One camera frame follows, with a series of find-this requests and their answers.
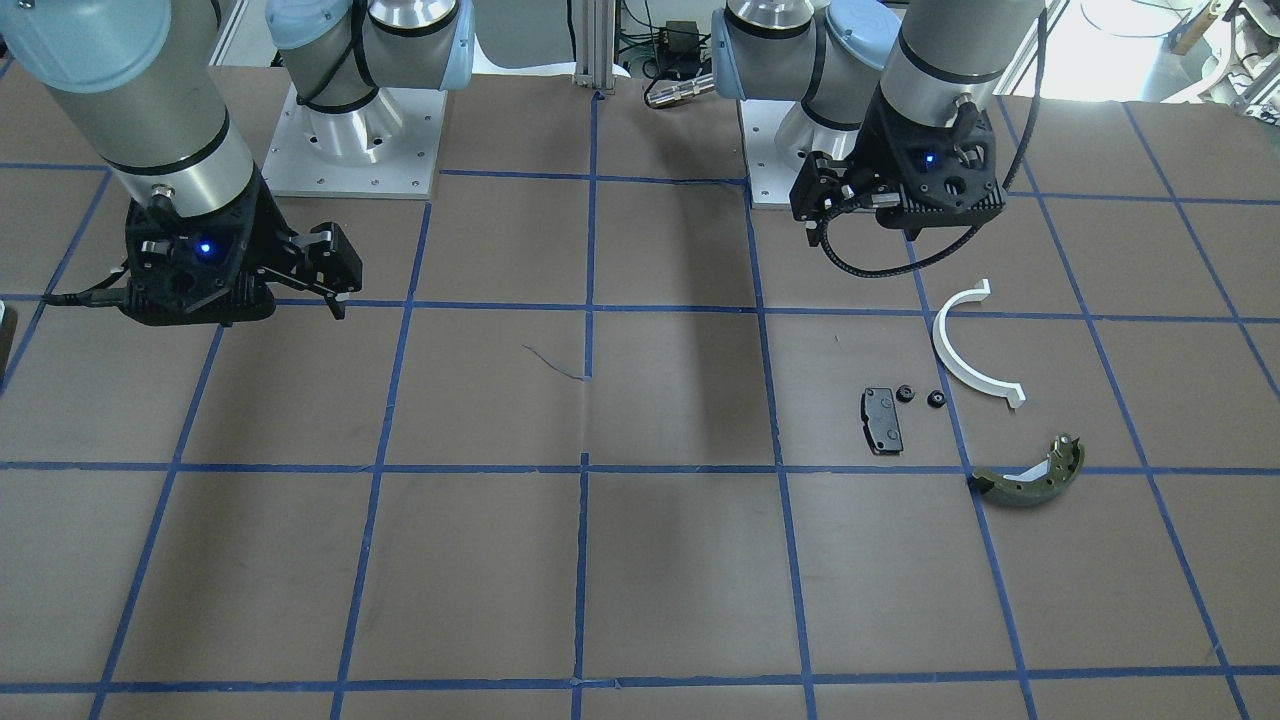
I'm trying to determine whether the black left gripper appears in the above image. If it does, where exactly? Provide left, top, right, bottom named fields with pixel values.
left=790, top=90, right=1007, bottom=249

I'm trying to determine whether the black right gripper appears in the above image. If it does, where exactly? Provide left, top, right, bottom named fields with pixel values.
left=119, top=170, right=364, bottom=325

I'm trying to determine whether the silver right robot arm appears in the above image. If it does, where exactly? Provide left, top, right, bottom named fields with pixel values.
left=3, top=1, right=475, bottom=327

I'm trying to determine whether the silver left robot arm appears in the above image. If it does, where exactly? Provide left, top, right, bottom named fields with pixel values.
left=710, top=1, right=1046, bottom=247

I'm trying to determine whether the black brake pad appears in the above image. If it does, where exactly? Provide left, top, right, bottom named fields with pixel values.
left=861, top=387, right=904, bottom=455

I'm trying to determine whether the olive brake shoe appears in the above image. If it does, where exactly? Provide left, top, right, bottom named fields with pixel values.
left=968, top=434, right=1085, bottom=509

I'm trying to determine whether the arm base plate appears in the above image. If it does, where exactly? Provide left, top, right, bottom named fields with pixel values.
left=739, top=100, right=859, bottom=211
left=261, top=88, right=449, bottom=200

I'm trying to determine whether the white curved plastic bracket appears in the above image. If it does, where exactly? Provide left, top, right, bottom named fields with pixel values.
left=931, top=278, right=1028, bottom=410

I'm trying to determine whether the aluminium frame post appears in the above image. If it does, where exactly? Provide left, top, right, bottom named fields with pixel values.
left=567, top=0, right=618, bottom=96

